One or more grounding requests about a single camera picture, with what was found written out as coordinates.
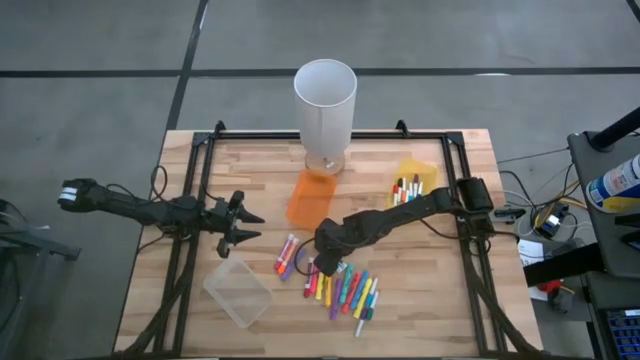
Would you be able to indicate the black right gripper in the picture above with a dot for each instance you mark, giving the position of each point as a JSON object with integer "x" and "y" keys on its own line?
{"x": 332, "y": 245}

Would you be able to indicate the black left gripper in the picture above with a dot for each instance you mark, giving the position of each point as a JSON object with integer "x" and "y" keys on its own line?
{"x": 223, "y": 216}

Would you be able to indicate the green dry-erase marker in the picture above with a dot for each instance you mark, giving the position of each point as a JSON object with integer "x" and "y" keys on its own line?
{"x": 342, "y": 267}

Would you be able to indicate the teal highlighter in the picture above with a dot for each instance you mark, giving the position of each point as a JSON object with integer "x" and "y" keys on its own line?
{"x": 347, "y": 284}

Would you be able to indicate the pink highlighter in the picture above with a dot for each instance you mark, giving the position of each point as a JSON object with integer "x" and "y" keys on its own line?
{"x": 315, "y": 284}

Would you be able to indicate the orange dry-erase marker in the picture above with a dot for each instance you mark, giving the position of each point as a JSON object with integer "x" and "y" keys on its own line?
{"x": 290, "y": 254}

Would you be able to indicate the yellow highlighter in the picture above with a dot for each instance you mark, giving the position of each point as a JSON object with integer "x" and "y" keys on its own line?
{"x": 362, "y": 298}
{"x": 320, "y": 287}

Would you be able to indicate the purple highlighter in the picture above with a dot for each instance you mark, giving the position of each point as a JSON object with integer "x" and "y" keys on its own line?
{"x": 334, "y": 300}
{"x": 292, "y": 265}

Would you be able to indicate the pink dry-erase marker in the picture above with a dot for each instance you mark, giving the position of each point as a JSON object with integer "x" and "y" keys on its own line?
{"x": 283, "y": 252}

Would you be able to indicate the red dry-erase marker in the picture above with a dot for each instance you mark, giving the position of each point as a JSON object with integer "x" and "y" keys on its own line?
{"x": 308, "y": 285}

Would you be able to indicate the orange-yellow highlighter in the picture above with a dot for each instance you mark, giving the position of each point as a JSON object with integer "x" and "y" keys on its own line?
{"x": 328, "y": 292}

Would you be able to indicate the orange plastic bin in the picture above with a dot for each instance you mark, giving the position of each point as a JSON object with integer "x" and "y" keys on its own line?
{"x": 310, "y": 200}

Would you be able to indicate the red highlighter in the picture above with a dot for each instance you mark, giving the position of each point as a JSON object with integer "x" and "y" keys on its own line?
{"x": 351, "y": 292}

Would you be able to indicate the blue highlighter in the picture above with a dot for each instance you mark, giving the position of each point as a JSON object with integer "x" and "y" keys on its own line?
{"x": 359, "y": 290}

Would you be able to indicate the white thin marker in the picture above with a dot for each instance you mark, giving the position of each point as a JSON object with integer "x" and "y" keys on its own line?
{"x": 373, "y": 286}

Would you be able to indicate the purple cap thin marker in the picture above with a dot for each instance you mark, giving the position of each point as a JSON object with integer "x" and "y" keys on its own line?
{"x": 416, "y": 179}
{"x": 359, "y": 326}

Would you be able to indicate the orange cap thin marker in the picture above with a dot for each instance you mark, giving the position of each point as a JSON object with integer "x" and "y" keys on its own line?
{"x": 404, "y": 196}

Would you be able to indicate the yellow plastic bin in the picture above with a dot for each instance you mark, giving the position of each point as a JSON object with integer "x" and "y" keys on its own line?
{"x": 427, "y": 172}

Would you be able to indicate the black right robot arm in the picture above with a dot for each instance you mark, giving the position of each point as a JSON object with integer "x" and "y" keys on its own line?
{"x": 400, "y": 215}

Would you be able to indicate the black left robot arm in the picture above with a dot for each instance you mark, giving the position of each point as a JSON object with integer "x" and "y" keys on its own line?
{"x": 130, "y": 207}

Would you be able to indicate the clear plastic bin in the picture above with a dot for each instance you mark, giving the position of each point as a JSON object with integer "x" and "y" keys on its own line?
{"x": 237, "y": 292}

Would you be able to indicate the white paper sheet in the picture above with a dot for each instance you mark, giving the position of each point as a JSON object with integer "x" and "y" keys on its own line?
{"x": 529, "y": 250}

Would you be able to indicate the grey metal stand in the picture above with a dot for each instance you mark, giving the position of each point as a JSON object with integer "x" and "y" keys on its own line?
{"x": 30, "y": 240}

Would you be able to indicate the metal power adapter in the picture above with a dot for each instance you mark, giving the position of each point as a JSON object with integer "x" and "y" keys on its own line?
{"x": 550, "y": 222}

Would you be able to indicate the small red object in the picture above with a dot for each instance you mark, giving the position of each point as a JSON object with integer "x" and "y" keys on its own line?
{"x": 551, "y": 286}

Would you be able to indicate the black bar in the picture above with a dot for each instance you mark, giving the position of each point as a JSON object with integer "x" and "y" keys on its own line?
{"x": 560, "y": 267}

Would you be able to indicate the grey side table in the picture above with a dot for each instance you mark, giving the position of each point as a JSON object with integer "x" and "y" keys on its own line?
{"x": 607, "y": 230}

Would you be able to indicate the blue white spray can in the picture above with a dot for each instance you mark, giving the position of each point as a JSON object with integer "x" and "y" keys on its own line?
{"x": 617, "y": 185}

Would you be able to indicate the black pole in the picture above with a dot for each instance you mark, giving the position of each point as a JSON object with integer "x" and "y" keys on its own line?
{"x": 615, "y": 131}

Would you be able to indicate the backlit keyboard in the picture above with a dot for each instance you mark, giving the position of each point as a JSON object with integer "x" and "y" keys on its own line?
{"x": 625, "y": 335}

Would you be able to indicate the black aluminium table frame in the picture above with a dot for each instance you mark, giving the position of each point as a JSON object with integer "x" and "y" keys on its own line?
{"x": 250, "y": 135}

